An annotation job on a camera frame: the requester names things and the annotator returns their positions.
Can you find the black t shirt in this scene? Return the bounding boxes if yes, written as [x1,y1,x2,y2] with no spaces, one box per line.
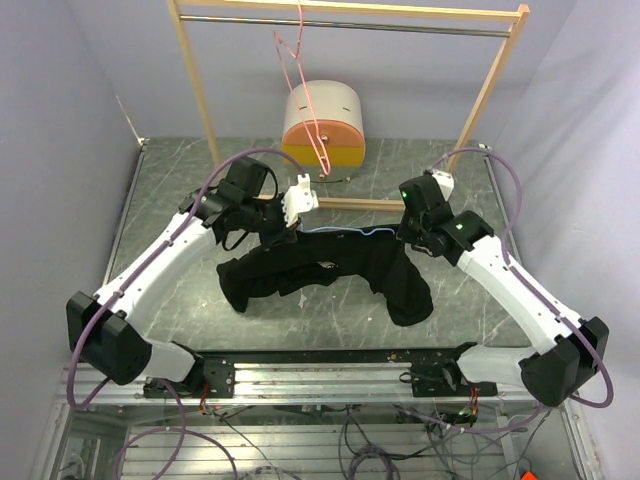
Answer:
[216,230,434,327]

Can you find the light blue wire hanger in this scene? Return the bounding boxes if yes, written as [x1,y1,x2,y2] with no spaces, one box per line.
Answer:
[300,226,397,236]

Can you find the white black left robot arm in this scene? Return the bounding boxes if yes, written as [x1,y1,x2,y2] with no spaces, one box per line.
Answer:
[66,150,318,397]

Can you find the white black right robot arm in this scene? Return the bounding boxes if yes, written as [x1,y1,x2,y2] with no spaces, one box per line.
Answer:
[398,170,609,407]

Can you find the small three-drawer cabinet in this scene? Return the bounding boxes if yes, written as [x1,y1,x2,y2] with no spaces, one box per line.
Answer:
[281,80,366,183]

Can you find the wooden clothes rack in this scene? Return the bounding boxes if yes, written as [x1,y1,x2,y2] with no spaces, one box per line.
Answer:
[167,1,530,183]

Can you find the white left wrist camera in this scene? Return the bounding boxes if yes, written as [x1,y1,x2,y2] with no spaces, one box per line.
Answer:
[281,174,319,227]

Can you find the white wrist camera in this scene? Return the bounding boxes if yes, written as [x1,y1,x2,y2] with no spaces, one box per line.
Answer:
[431,169,455,201]
[281,174,319,227]

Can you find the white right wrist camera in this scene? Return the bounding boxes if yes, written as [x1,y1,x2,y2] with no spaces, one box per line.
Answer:
[431,169,455,201]

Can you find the aluminium base frame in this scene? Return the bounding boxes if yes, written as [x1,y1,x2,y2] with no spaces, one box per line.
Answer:
[43,348,603,479]

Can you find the tangled floor cables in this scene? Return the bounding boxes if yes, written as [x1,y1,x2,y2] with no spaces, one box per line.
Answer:
[164,394,541,480]

